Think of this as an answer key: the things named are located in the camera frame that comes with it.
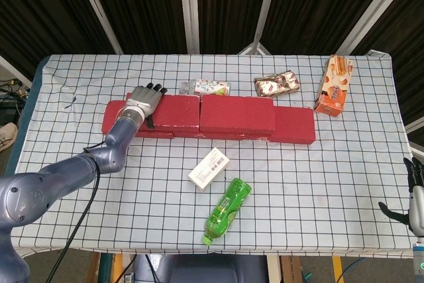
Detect dark blue table frame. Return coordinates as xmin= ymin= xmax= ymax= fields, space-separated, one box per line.
xmin=9 ymin=60 xmax=47 ymax=178

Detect white sneaker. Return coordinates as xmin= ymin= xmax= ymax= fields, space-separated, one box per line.
xmin=0 ymin=123 xmax=19 ymax=154

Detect red rectangular foam block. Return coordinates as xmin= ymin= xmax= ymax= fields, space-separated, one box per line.
xmin=101 ymin=100 xmax=175 ymax=140
xmin=268 ymin=106 xmax=316 ymax=145
xmin=125 ymin=93 xmax=201 ymax=132
xmin=172 ymin=125 xmax=271 ymax=142
xmin=199 ymin=94 xmax=276 ymax=135

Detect wooden table leg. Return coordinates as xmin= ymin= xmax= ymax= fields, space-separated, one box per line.
xmin=86 ymin=252 xmax=101 ymax=283

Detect white table leg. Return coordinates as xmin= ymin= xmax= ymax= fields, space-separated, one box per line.
xmin=266 ymin=255 xmax=282 ymax=283

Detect blue-grey robot torso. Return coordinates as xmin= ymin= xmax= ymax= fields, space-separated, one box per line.
xmin=134 ymin=253 xmax=269 ymax=283

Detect green plastic drink bottle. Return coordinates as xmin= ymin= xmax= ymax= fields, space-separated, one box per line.
xmin=202 ymin=177 xmax=252 ymax=247

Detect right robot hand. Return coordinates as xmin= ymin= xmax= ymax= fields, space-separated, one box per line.
xmin=378 ymin=156 xmax=424 ymax=237

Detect green metal post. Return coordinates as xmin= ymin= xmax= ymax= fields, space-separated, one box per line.
xmin=101 ymin=253 xmax=114 ymax=283

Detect floor cable bundle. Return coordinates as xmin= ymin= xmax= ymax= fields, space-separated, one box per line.
xmin=0 ymin=77 xmax=30 ymax=105

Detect brown cardboard piece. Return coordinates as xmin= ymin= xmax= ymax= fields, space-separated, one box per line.
xmin=280 ymin=256 xmax=303 ymax=283

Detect checked white tablecloth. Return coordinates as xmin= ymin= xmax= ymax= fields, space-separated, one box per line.
xmin=0 ymin=51 xmax=419 ymax=269

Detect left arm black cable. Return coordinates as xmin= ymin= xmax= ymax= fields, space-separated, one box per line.
xmin=46 ymin=143 xmax=107 ymax=283

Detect dark pleated curtain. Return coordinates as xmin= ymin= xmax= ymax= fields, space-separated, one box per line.
xmin=0 ymin=0 xmax=424 ymax=125

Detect yellow table leg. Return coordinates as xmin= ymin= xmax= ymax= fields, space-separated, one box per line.
xmin=332 ymin=256 xmax=344 ymax=283

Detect crumpled foil snack wrapper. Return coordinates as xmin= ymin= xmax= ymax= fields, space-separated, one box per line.
xmin=254 ymin=70 xmax=301 ymax=101

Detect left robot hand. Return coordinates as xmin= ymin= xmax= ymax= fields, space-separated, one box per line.
xmin=125 ymin=82 xmax=168 ymax=130

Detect white frame post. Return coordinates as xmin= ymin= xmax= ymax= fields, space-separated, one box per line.
xmin=0 ymin=54 xmax=32 ymax=88
xmin=71 ymin=0 xmax=124 ymax=54
xmin=237 ymin=0 xmax=282 ymax=56
xmin=178 ymin=0 xmax=201 ymax=54
xmin=334 ymin=0 xmax=417 ymax=55
xmin=405 ymin=120 xmax=424 ymax=164

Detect white barcode carton box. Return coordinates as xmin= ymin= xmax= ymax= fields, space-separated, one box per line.
xmin=187 ymin=146 xmax=230 ymax=193

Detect clear bottle colourful label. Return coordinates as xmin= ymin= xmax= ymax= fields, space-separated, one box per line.
xmin=180 ymin=79 xmax=231 ymax=97

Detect orange biscuit box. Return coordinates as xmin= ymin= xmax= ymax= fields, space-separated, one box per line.
xmin=313 ymin=54 xmax=354 ymax=117

